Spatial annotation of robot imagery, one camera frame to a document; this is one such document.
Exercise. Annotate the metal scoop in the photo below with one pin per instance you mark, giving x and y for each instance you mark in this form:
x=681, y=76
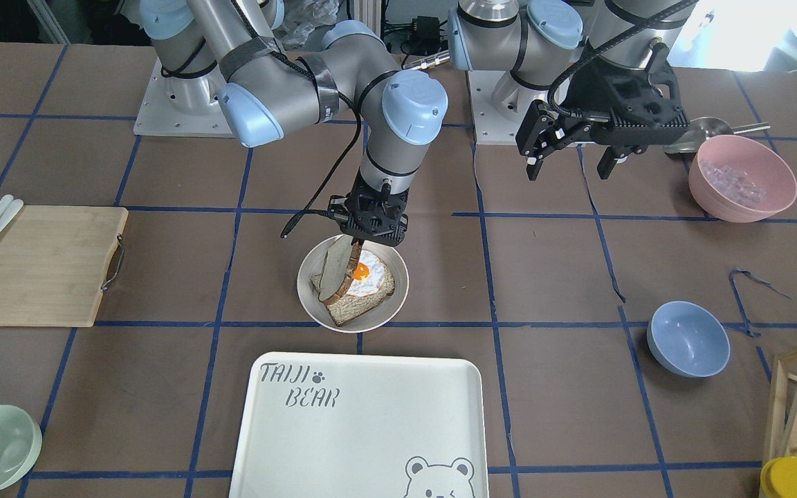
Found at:
x=705, y=128

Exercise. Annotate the blue bowl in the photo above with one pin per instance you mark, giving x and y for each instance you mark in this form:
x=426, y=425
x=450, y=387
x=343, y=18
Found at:
x=688, y=340

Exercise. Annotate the cream bear tray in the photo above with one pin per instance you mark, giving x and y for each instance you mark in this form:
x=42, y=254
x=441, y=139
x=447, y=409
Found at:
x=353, y=425

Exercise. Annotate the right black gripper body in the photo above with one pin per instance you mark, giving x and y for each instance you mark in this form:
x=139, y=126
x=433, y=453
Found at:
x=356, y=243

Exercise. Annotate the fried egg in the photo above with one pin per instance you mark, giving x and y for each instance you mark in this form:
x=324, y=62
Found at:
x=369, y=277

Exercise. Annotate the bread slice on plate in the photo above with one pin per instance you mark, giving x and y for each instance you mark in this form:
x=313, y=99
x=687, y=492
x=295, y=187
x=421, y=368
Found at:
x=349, y=308

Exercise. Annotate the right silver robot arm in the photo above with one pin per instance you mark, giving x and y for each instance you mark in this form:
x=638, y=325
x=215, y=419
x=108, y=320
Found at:
x=222, y=72

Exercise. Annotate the yellow cup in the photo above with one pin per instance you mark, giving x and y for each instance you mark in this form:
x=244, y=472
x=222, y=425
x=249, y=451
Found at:
x=778, y=477

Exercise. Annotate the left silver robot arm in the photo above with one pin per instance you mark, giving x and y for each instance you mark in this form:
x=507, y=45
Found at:
x=543, y=43

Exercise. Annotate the cream round plate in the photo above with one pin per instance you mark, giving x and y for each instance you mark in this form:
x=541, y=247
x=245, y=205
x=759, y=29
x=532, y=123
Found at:
x=308, y=278

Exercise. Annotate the wooden cutting board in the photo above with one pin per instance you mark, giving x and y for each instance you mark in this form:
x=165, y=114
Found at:
x=54, y=262

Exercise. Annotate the bread slice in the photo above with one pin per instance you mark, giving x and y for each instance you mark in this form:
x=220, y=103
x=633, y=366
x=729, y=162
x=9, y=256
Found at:
x=349, y=308
x=340, y=264

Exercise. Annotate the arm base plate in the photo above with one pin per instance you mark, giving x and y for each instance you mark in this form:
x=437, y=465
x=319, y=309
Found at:
x=178, y=108
x=499, y=104

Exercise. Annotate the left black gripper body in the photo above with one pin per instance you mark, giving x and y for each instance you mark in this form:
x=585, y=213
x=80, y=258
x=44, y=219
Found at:
x=587, y=90

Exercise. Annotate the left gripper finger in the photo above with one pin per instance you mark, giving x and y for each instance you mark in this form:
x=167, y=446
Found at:
x=613, y=155
x=541, y=134

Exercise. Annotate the pink bowl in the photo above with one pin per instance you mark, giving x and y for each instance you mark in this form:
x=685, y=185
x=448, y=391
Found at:
x=739, y=180

